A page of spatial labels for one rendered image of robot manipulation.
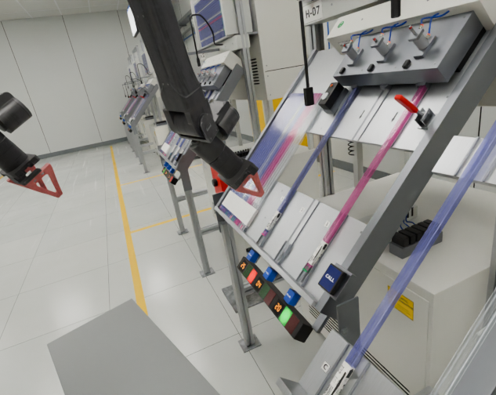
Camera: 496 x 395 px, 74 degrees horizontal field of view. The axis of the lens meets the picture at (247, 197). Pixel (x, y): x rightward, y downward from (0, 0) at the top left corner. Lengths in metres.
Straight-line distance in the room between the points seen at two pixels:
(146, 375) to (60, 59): 8.79
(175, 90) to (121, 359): 0.64
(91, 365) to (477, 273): 0.99
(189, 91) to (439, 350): 0.90
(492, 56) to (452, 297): 0.56
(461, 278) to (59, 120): 8.98
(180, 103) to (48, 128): 8.81
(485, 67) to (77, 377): 1.10
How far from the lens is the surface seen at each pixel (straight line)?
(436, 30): 0.90
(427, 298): 0.97
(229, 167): 0.70
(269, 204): 1.01
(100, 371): 0.93
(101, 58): 9.31
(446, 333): 1.07
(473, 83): 0.82
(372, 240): 0.71
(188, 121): 0.62
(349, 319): 0.70
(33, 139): 9.46
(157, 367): 0.87
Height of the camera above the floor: 1.19
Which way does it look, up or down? 21 degrees down
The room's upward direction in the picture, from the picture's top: 10 degrees counter-clockwise
